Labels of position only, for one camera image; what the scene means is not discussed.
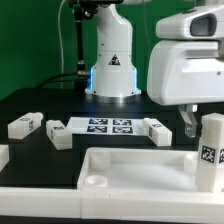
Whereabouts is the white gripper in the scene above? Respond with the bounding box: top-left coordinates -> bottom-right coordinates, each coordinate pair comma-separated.
147,41 -> 224,138

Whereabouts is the white desk top tray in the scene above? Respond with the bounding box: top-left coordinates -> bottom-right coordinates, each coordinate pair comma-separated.
77,147 -> 224,201

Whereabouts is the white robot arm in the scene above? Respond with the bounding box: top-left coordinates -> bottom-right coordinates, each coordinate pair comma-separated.
86,0 -> 224,138

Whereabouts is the white marker sheet with tags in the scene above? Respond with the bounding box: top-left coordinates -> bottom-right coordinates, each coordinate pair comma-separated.
67,117 -> 144,136

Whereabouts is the white front wall fence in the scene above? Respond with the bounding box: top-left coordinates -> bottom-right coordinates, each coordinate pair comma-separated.
0,187 -> 224,224

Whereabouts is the black cable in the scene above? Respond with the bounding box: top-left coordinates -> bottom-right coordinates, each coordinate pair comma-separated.
35,72 -> 91,90

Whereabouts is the white left wall block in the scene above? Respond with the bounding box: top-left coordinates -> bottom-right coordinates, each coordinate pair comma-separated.
0,145 -> 9,172

